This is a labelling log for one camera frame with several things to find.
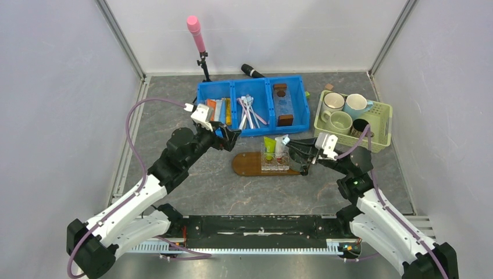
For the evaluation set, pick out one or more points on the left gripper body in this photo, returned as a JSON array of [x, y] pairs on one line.
[[205, 139]]

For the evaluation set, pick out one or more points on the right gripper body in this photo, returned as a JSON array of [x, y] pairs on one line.
[[321, 160]]

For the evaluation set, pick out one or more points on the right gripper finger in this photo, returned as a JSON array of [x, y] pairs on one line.
[[302, 143], [312, 152]]

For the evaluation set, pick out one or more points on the white toothpaste tube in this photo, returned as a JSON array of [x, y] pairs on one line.
[[280, 149]]

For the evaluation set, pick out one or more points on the clear acrylic toothbrush holder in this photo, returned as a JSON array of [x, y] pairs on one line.
[[271, 162]]

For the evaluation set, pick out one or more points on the green toothpaste tube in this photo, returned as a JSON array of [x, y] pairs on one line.
[[270, 145]]

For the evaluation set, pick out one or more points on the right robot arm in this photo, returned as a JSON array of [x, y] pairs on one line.
[[371, 216]]

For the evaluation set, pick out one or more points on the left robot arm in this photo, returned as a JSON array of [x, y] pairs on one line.
[[94, 246]]

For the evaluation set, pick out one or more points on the oval wooden tray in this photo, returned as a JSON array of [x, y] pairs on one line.
[[248, 164]]

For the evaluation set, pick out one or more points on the orange toothpaste tube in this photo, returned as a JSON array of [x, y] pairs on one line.
[[211, 103]]

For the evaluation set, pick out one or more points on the white toothbrush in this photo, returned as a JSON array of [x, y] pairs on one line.
[[246, 118]]

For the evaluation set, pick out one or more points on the dark green enamel mug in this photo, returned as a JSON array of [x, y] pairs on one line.
[[299, 161]]

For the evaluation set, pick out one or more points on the light green mug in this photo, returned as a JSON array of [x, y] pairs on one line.
[[338, 122]]

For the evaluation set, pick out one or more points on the acrylic holder with wood ends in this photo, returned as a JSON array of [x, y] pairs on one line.
[[283, 105]]

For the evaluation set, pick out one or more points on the blue three-compartment bin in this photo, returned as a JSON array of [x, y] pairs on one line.
[[265, 103]]

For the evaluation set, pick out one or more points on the white ribbed mug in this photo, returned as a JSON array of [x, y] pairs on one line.
[[332, 102]]

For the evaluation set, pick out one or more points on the dark brown mug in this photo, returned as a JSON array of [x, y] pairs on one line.
[[358, 127]]

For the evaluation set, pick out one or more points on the small brown block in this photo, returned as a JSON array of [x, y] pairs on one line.
[[329, 87]]

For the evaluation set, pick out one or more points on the light blue mug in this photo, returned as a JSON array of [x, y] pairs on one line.
[[356, 105]]

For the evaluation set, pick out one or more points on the black microphone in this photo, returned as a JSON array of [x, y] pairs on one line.
[[251, 72]]

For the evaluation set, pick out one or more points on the light green plastic basket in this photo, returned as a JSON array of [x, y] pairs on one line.
[[379, 117]]

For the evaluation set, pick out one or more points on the pink microphone on stand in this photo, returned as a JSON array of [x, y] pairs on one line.
[[194, 27]]

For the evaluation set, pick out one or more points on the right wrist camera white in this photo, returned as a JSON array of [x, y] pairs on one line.
[[326, 143]]

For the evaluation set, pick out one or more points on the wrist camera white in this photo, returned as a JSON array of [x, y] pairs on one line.
[[326, 143], [200, 114]]

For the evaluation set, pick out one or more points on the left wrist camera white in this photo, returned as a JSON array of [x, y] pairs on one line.
[[200, 114]]

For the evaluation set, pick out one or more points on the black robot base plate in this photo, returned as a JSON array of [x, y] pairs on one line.
[[259, 231]]

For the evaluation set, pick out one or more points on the white cable duct strip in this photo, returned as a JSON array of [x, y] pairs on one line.
[[161, 247]]

